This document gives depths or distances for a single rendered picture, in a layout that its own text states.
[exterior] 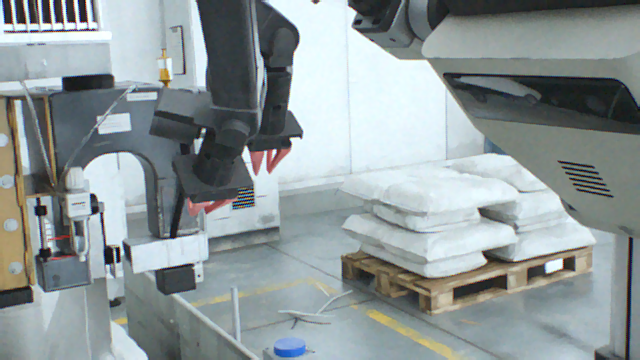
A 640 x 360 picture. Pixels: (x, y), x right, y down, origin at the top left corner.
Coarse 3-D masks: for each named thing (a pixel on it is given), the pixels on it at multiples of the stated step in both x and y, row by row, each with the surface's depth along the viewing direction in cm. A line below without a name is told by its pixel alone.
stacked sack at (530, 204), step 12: (528, 192) 433; (540, 192) 434; (552, 192) 433; (504, 204) 423; (516, 204) 417; (528, 204) 417; (540, 204) 420; (552, 204) 427; (492, 216) 431; (504, 216) 422; (516, 216) 414; (528, 216) 418
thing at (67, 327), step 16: (80, 288) 159; (96, 288) 147; (64, 304) 170; (80, 304) 161; (96, 304) 149; (64, 320) 164; (80, 320) 159; (96, 320) 150; (48, 336) 167; (64, 336) 159; (80, 336) 154; (96, 336) 149; (112, 336) 142; (48, 352) 164; (64, 352) 155; (80, 352) 150; (96, 352) 146; (112, 352) 144; (128, 352) 147
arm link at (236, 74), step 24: (216, 0) 76; (240, 0) 76; (216, 24) 80; (240, 24) 79; (216, 48) 83; (240, 48) 83; (216, 72) 87; (240, 72) 86; (264, 72) 94; (216, 96) 90; (240, 96) 89; (264, 96) 96; (216, 120) 94
